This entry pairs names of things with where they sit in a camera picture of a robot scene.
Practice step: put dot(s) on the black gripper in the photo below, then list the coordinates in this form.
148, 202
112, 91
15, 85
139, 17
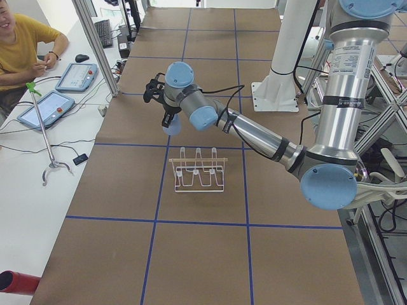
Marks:
169, 110

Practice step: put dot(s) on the light blue plastic cup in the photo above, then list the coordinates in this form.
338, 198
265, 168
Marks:
174, 127

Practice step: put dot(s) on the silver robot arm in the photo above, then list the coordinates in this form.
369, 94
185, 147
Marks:
326, 171

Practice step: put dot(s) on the upper teach pendant tablet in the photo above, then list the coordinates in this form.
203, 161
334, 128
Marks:
77, 77

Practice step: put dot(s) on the teach pendant tablet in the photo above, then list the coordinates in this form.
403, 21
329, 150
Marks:
77, 77
51, 106

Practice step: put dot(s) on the small black device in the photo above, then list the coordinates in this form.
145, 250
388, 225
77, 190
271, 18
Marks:
80, 159

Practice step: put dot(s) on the black computer mouse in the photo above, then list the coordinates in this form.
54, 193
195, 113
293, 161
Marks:
81, 58

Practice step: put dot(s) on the black keyboard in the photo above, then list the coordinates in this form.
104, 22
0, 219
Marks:
104, 33

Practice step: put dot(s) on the brown table mat blue grid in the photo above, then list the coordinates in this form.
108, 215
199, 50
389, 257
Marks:
196, 218

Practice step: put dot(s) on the lower teach pendant tablet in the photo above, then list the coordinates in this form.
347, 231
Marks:
51, 106

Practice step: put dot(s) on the person in yellow shirt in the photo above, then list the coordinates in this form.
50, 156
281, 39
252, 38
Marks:
28, 49

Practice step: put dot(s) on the red cylinder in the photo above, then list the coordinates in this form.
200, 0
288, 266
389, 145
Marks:
13, 282

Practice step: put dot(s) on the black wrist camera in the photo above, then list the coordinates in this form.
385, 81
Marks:
155, 90

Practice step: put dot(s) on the white wire cup holder rack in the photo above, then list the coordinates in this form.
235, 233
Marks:
198, 174

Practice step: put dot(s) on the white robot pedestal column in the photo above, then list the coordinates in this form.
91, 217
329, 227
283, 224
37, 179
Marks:
277, 92

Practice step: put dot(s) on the aluminium frame post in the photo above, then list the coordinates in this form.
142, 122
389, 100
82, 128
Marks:
93, 38

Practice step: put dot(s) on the grabber stick green handle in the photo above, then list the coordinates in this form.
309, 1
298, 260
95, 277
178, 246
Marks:
54, 164

